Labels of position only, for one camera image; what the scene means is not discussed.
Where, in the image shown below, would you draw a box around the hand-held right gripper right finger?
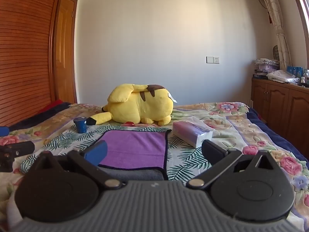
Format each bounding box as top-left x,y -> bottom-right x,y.
186,139 -> 278,190

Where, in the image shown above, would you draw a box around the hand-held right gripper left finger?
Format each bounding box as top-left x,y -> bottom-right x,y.
32,140 -> 127,190

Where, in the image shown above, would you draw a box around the purple towel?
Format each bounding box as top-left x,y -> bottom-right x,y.
97,129 -> 172,172

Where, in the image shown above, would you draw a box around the grey towel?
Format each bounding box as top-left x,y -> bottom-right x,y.
101,166 -> 169,181

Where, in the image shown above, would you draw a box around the purple tissue pack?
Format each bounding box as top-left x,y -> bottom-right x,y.
172,116 -> 214,148

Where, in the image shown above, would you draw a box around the blue cup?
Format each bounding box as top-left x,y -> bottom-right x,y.
73,117 -> 87,134

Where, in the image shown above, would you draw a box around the dark blue blanket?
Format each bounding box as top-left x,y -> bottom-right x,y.
7,101 -> 72,131

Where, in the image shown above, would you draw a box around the red cloth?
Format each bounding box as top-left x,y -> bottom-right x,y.
36,99 -> 64,114

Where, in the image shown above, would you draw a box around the yellow plush toy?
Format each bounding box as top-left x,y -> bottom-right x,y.
86,83 -> 178,127

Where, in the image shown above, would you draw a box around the dark blue bed sheet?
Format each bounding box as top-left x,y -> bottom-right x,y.
246,107 -> 309,162

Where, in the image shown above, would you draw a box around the wooden cabinet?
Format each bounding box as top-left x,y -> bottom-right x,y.
250,77 -> 309,148

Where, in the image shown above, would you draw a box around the wooden louvered wardrobe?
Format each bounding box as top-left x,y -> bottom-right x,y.
0,0 -> 67,127

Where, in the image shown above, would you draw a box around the stack of books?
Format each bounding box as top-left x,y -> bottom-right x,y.
253,69 -> 269,80

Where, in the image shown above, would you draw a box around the wooden door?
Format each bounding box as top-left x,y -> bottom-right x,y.
53,0 -> 78,104

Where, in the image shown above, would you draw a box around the stack of folded cloths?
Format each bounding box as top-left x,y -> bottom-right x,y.
254,58 -> 281,72

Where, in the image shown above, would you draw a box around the blue boxes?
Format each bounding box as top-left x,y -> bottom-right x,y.
286,66 -> 304,78

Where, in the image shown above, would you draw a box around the patterned curtain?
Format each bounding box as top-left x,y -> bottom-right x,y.
255,0 -> 293,69

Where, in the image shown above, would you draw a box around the wooden window frame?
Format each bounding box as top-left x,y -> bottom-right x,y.
288,0 -> 309,54

